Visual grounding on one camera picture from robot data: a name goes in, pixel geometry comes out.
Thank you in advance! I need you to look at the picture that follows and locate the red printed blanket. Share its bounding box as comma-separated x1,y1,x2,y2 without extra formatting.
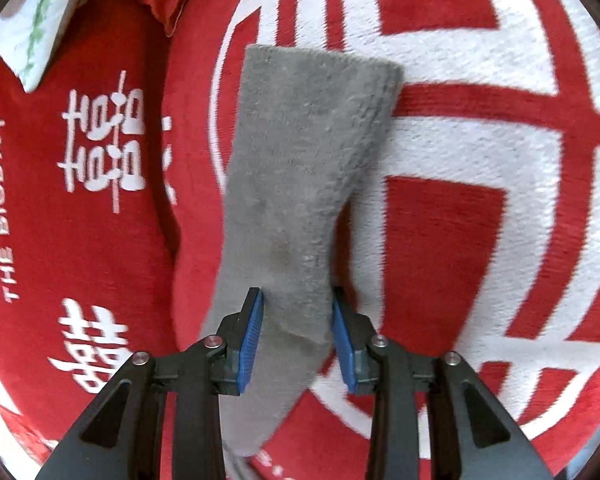
0,0,600,480

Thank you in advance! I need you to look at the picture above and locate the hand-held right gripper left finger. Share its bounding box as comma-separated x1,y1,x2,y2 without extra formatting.
34,287,265,480

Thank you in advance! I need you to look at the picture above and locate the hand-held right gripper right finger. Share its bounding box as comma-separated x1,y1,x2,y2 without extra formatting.
330,286,567,480

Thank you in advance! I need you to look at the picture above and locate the white pillow with green print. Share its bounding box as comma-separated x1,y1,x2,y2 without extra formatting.
0,0,107,94

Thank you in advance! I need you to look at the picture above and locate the grey fleece sock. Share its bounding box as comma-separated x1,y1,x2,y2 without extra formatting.
200,44,406,458

